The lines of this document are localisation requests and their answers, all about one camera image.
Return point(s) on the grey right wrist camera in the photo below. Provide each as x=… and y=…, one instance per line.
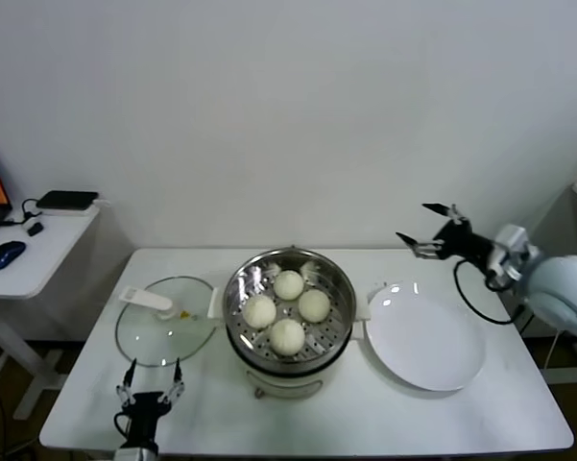
x=509, y=242

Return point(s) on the stainless steel steamer basket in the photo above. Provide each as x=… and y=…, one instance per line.
x=326, y=346

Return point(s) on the white steamed baozi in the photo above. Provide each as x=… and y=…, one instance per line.
x=287, y=337
x=259, y=311
x=314, y=305
x=288, y=284

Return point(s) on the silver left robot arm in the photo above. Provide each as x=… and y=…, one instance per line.
x=137, y=453

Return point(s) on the blue computer mouse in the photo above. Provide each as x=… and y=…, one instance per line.
x=6, y=253

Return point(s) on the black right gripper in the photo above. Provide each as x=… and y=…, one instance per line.
x=465, y=242

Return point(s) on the white round plate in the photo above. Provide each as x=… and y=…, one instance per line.
x=422, y=336

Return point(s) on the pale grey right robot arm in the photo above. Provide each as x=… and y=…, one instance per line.
x=561, y=288

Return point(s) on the flat black box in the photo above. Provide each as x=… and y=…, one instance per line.
x=67, y=199

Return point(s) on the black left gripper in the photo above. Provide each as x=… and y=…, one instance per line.
x=144, y=413

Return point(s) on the white side desk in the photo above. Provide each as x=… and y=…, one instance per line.
x=38, y=261

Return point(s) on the white electric cooking pot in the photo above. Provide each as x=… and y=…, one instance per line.
x=288, y=382

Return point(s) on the small black adapter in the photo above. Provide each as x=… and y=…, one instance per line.
x=35, y=228

